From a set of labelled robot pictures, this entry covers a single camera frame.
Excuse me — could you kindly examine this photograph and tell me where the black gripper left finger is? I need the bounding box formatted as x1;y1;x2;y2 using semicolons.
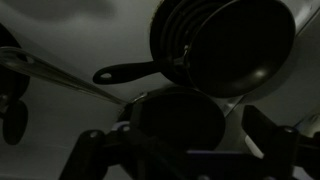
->
59;124;134;180

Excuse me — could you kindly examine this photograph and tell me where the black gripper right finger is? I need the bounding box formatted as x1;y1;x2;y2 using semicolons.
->
241;104;320;180

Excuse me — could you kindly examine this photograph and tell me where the white electric stove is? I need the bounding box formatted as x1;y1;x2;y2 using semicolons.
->
0;0;320;180

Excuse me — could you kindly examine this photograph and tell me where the large black pot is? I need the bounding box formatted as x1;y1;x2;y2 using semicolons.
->
0;23;31;146

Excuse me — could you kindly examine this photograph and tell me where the black pan front left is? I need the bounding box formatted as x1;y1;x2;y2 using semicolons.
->
149;0;234;88

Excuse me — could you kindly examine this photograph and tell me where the steel handled black frying pan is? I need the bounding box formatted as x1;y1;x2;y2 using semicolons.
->
0;46;227;151

